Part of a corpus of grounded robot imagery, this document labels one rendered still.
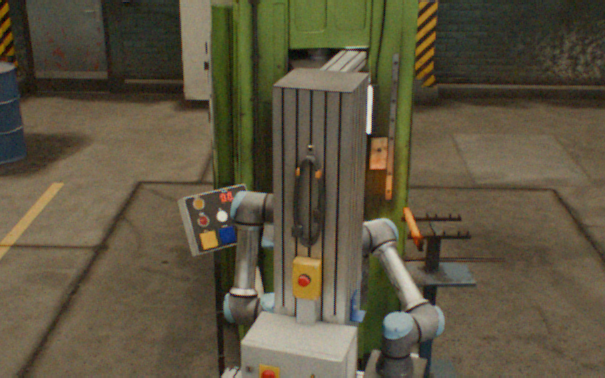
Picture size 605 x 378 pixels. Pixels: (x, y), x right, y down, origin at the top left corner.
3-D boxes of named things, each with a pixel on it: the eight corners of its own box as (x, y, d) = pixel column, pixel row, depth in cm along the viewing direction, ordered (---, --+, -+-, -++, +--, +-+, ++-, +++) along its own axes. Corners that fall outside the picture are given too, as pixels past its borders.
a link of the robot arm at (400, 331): (374, 345, 301) (375, 315, 296) (401, 335, 307) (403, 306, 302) (392, 360, 291) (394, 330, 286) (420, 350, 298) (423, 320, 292)
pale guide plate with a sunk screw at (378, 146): (386, 168, 406) (388, 138, 399) (369, 169, 404) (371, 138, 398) (385, 167, 407) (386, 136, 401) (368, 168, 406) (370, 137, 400)
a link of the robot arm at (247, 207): (255, 330, 305) (266, 194, 301) (220, 325, 308) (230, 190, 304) (263, 323, 317) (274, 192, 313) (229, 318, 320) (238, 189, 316)
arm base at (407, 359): (410, 384, 294) (412, 362, 290) (371, 377, 298) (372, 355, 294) (416, 362, 307) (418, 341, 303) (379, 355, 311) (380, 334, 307)
